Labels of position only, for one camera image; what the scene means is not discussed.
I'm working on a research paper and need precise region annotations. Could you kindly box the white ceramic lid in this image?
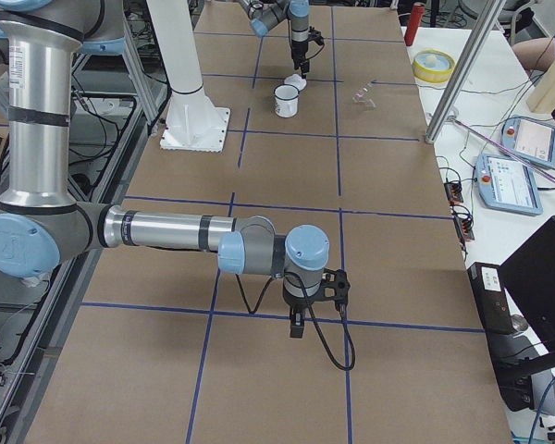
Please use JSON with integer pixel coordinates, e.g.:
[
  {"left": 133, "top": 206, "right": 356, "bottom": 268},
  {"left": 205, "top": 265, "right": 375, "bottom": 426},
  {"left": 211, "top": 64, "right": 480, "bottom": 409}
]
[{"left": 283, "top": 73, "right": 307, "bottom": 92}]

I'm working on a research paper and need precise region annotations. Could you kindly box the clear plastic funnel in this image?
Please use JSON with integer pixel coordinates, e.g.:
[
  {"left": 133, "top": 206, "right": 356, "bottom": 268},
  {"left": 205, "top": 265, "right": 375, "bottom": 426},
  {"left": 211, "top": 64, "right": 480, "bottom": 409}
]
[{"left": 352, "top": 82, "right": 376, "bottom": 109}]

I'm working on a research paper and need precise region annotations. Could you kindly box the white enamel mug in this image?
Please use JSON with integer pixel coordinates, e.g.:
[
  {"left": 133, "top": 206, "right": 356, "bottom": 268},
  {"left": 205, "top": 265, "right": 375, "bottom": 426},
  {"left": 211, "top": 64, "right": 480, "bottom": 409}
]
[{"left": 274, "top": 84, "right": 300, "bottom": 118}]

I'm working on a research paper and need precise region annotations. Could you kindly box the red cardboard tube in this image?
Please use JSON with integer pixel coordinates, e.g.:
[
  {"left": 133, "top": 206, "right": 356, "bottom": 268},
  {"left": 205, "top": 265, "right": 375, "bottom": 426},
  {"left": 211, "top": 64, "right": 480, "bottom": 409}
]
[{"left": 404, "top": 2, "right": 426, "bottom": 47}]

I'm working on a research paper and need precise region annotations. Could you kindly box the yellow tape roll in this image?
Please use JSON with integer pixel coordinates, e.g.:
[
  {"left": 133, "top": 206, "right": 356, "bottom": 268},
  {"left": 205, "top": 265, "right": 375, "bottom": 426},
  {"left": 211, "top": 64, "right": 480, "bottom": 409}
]
[{"left": 412, "top": 49, "right": 456, "bottom": 83}]

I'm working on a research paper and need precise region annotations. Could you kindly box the black computer box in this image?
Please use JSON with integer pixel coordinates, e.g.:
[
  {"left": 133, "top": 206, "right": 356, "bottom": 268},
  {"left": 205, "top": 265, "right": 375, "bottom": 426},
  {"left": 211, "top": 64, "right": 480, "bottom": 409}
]
[{"left": 467, "top": 262, "right": 514, "bottom": 335}]

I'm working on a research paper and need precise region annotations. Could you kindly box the near teach pendant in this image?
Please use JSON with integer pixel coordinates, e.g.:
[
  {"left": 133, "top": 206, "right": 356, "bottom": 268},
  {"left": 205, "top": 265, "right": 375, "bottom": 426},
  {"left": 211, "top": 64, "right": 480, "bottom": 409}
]
[{"left": 475, "top": 154, "right": 543, "bottom": 216}]

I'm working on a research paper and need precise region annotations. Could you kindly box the teach pendant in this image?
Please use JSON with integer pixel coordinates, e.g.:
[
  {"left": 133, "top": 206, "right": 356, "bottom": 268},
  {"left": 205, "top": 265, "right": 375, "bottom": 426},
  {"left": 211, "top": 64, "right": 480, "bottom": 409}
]
[
  {"left": 500, "top": 116, "right": 555, "bottom": 167},
  {"left": 475, "top": 154, "right": 543, "bottom": 216}
]

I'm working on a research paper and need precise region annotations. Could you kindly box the black monitor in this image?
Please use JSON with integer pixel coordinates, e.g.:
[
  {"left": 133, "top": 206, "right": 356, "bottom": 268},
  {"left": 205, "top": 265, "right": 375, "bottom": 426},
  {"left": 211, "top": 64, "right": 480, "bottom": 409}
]
[{"left": 499, "top": 216, "right": 555, "bottom": 349}]

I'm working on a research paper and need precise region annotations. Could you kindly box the far teach pendant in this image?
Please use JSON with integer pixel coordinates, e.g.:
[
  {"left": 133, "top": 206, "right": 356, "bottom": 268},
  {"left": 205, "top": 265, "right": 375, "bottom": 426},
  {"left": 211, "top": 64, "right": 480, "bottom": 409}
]
[{"left": 500, "top": 116, "right": 555, "bottom": 167}]

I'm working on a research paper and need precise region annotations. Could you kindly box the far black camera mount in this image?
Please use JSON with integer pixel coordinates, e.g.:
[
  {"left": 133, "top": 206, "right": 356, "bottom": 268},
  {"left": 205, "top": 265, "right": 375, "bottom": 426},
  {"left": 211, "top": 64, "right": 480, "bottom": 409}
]
[{"left": 307, "top": 27, "right": 325, "bottom": 46}]

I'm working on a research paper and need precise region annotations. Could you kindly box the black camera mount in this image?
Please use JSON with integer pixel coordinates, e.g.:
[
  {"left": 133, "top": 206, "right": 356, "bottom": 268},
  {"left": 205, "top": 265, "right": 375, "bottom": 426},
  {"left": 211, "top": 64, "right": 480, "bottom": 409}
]
[
  {"left": 307, "top": 27, "right": 325, "bottom": 46},
  {"left": 316, "top": 268, "right": 351, "bottom": 315}
]

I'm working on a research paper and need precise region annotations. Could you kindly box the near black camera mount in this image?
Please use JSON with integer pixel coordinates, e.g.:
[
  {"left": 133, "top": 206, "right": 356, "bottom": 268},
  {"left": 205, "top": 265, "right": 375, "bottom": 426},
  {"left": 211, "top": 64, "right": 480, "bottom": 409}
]
[{"left": 316, "top": 268, "right": 351, "bottom": 315}]

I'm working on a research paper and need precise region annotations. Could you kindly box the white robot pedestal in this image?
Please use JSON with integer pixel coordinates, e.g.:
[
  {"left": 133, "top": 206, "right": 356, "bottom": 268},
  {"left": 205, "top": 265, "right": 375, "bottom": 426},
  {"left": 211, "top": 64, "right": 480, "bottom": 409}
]
[{"left": 147, "top": 0, "right": 230, "bottom": 153}]

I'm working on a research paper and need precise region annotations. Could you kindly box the aluminium frame post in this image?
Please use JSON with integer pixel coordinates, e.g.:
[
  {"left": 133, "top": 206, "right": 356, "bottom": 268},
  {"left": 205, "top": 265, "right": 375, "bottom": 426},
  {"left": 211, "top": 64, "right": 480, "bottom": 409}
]
[{"left": 425, "top": 0, "right": 505, "bottom": 144}]

